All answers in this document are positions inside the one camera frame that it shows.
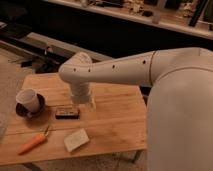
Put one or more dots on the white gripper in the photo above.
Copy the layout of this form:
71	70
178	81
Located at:
81	94

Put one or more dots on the orange pepper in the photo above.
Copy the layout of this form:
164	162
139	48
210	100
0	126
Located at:
33	142

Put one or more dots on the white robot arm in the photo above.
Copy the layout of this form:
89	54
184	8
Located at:
179	106

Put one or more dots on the white sponge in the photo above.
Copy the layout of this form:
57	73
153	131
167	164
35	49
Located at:
75	140

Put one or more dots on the black rectangular box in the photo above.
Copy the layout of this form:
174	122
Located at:
67	113

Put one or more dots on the wooden table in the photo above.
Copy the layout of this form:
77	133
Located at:
117	124

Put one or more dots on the white cup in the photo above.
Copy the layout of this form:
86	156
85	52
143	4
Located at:
29	99

